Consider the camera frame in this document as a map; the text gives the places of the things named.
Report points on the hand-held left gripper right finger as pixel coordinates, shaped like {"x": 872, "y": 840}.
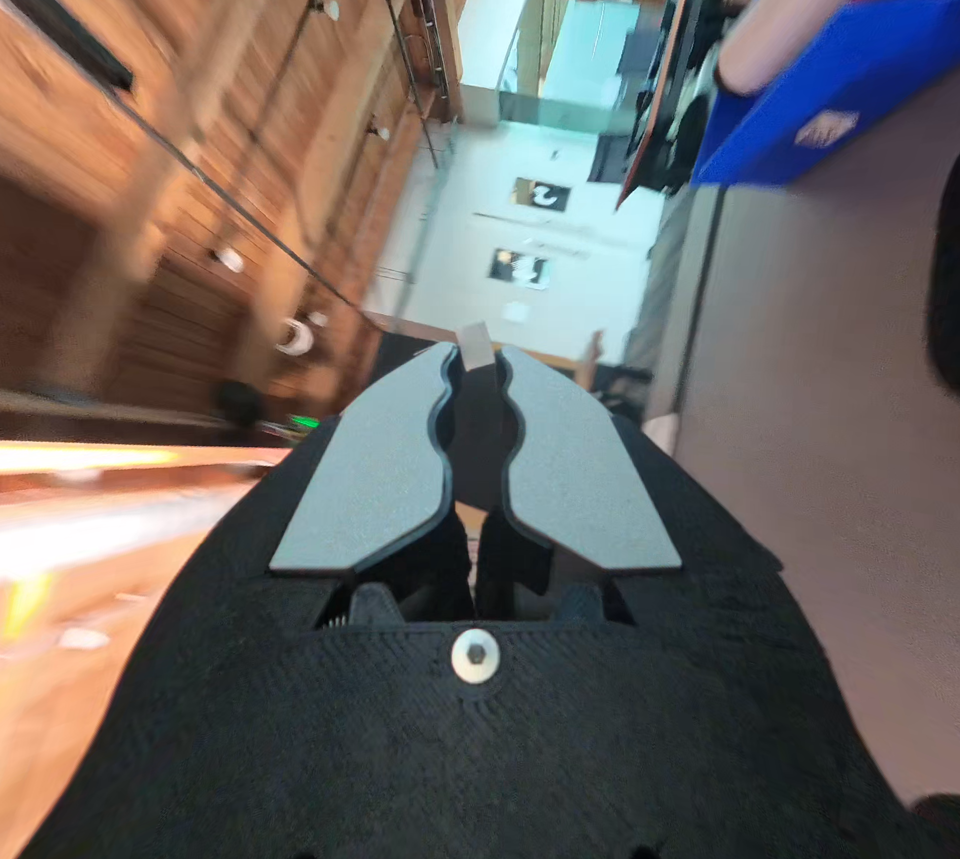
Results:
{"x": 592, "y": 491}

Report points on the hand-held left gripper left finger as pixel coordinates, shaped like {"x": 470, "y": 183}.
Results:
{"x": 375, "y": 491}

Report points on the pale grey block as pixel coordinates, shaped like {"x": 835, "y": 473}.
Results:
{"x": 475, "y": 349}

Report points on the blue plastic bin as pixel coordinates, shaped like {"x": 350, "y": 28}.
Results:
{"x": 862, "y": 71}

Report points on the wooden desk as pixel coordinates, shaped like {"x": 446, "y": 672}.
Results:
{"x": 664, "y": 86}

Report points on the black dimpled wrist pad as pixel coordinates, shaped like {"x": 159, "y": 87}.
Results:
{"x": 946, "y": 274}

